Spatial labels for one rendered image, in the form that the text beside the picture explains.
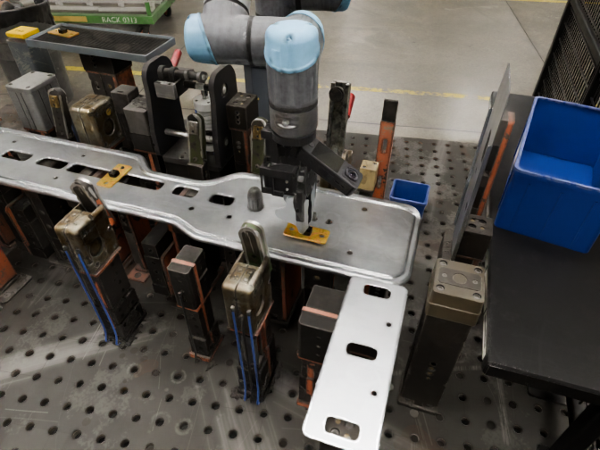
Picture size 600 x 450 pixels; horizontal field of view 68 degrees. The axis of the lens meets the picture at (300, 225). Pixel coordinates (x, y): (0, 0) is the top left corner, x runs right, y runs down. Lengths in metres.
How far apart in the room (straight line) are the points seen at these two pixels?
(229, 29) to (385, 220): 0.45
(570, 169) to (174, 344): 0.95
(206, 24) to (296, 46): 0.19
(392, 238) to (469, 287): 0.20
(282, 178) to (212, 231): 0.21
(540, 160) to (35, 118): 1.22
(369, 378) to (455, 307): 0.17
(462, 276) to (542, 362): 0.16
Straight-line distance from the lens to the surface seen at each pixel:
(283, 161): 0.75
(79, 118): 1.23
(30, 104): 1.32
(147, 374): 1.07
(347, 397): 0.66
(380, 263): 0.81
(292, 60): 0.64
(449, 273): 0.74
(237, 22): 0.76
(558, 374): 0.73
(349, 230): 0.87
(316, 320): 0.75
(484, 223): 0.83
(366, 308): 0.74
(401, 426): 0.99
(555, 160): 1.14
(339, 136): 0.94
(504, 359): 0.71
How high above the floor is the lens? 1.58
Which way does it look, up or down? 42 degrees down
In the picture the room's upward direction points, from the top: straight up
